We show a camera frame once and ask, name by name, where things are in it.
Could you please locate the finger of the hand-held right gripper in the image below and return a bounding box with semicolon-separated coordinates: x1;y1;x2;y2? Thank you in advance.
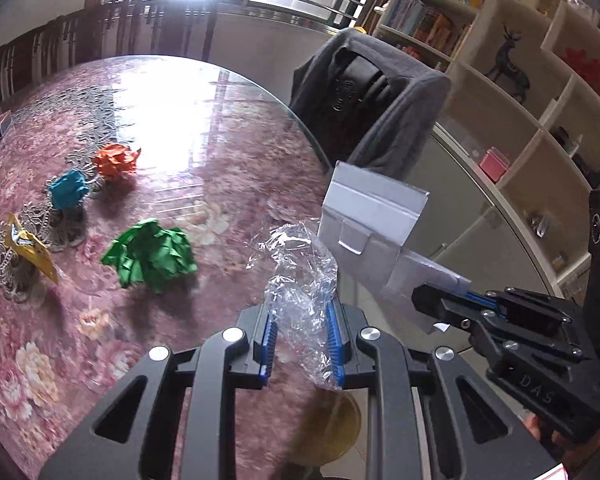
411;283;497;332
459;286;587;342

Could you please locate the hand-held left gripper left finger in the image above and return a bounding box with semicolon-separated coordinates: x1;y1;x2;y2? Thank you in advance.
37;306;281;480

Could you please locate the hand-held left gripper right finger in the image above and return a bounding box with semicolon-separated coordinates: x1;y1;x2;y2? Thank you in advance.
325;301;557;480

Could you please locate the clear plastic wrap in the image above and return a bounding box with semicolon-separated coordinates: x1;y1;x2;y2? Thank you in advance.
250;217;343;391

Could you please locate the yellow bin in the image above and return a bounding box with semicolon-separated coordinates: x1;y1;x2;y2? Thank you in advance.
290;390;363;466

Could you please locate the white cardboard box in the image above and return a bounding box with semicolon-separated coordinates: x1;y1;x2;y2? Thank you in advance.
317;160;473;336

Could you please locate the person's right hand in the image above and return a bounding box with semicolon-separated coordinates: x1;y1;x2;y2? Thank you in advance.
524;412;600;468

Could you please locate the green crumpled paper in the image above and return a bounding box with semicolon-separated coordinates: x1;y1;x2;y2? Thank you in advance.
100;218;198;295

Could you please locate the pink box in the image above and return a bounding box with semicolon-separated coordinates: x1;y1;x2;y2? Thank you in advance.
480;147;511;183

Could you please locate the white bookshelf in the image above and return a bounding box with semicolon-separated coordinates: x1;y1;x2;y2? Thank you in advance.
355;0;600;301

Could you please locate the floral tablecloth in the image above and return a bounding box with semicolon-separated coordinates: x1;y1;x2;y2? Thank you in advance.
0;55;341;476

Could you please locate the chair with grey jacket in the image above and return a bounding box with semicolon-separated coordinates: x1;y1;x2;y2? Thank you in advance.
289;27;453;181

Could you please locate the orange crumpled paper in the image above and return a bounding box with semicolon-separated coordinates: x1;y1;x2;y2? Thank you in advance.
92;142;142;181

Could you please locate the lace doily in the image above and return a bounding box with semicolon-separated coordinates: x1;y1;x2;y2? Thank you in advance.
0;180;101;326

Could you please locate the large black deer figurine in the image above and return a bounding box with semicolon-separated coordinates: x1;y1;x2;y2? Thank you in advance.
485;22;531;106

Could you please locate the red ornament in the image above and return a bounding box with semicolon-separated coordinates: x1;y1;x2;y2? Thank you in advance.
562;47;600;101

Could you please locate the teal crumpled paper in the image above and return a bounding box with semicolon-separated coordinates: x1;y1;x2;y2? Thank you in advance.
47;169;91;211

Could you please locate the yellow packet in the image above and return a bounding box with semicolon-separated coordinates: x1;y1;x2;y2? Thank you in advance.
4;212;60;286

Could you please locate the row of colourful books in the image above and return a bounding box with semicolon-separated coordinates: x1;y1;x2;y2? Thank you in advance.
382;0;488;58

